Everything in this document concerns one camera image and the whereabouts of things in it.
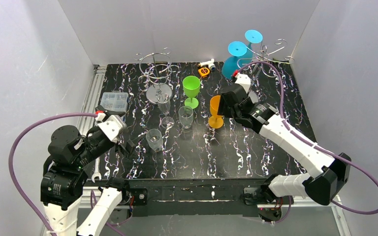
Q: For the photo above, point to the clear stemless glass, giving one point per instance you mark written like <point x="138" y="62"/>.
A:
<point x="185" y="116"/>
<point x="154" y="139"/>

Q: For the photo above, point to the yellow tape measure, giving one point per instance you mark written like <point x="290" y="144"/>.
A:
<point x="204" y="72"/>

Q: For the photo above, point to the clear stemless glass centre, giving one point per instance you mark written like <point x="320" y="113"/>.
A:
<point x="185" y="116"/>

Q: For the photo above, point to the green plastic wine glass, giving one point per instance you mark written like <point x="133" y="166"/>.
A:
<point x="191" y="87"/>

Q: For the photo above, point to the clear stemless glass front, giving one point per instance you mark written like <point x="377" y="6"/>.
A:
<point x="154" y="139"/>

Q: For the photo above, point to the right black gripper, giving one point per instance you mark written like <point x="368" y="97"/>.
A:
<point x="227" y="103"/>

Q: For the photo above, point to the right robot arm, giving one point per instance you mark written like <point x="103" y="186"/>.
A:
<point x="325" y="175"/>

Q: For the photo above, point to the blue plastic wine glass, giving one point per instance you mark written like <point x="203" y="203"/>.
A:
<point x="237" y="49"/>
<point x="253" y="37"/>

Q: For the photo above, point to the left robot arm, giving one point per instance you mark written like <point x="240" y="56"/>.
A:
<point x="63" y="182"/>

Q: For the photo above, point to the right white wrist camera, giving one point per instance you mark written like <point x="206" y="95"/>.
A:
<point x="242" y="79"/>

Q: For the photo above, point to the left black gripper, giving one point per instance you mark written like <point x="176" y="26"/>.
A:
<point x="120" y="142"/>

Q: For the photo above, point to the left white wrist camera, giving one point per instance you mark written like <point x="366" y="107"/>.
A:
<point x="111" y="125"/>

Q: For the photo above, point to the clear plastic screw box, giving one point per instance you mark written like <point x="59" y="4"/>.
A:
<point x="115" y="101"/>

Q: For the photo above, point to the tall clear champagne flute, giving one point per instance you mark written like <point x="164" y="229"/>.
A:
<point x="163" y="102"/>

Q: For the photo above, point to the orange plastic wine glass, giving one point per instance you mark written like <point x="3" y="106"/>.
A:
<point x="215" y="121"/>

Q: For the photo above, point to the silver open-end wrench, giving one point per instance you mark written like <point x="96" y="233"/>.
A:
<point x="96" y="175"/>

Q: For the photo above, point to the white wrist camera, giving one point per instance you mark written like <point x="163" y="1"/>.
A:
<point x="242" y="79"/>
<point x="111" y="125"/>

